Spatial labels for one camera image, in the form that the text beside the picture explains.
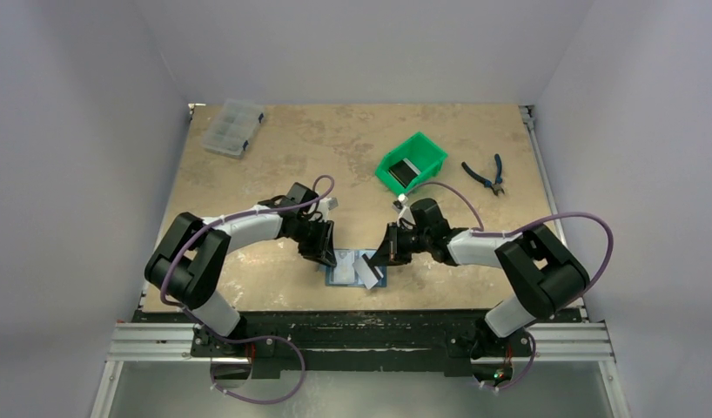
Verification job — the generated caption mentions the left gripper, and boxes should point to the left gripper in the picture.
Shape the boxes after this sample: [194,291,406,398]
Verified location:
[292,217,335,266]

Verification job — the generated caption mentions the single credit card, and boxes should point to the single credit card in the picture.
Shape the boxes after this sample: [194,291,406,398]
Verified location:
[332,250,355,285]

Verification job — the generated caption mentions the blue card holder wallet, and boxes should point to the blue card holder wallet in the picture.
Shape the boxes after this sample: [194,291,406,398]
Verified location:
[318,249,387,289]

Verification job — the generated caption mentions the stack of credit cards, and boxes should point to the stack of credit cards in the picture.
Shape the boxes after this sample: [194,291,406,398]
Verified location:
[388,158,421,189]

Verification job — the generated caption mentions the green plastic bin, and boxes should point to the green plastic bin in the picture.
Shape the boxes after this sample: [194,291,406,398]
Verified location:
[374,131,447,195]

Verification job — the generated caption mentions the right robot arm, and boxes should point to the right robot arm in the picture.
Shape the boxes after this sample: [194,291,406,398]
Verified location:
[353,198,591,354]

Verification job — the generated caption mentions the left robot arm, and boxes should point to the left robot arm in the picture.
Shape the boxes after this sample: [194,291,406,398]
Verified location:
[144,183,338,356]

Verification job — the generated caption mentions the clear plastic organizer box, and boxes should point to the clear plastic organizer box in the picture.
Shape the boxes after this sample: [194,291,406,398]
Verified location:
[201,98,265,159]

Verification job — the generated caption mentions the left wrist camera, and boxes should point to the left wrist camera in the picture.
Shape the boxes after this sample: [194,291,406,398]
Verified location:
[316,197,339,219]

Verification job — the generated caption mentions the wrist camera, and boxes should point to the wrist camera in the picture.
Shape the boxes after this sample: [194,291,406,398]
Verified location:
[316,197,339,219]
[392,194,415,229]

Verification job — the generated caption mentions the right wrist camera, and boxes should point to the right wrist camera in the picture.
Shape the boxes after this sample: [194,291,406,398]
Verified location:
[392,194,415,229]

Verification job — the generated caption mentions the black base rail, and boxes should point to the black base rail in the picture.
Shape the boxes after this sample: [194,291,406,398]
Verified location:
[131,308,582,381]

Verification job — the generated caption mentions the blue handled pliers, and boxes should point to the blue handled pliers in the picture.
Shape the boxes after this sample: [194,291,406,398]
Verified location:
[461,153,506,196]

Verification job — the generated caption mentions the aluminium frame rail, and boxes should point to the aluminium frame rail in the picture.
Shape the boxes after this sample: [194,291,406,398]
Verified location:
[107,307,615,362]

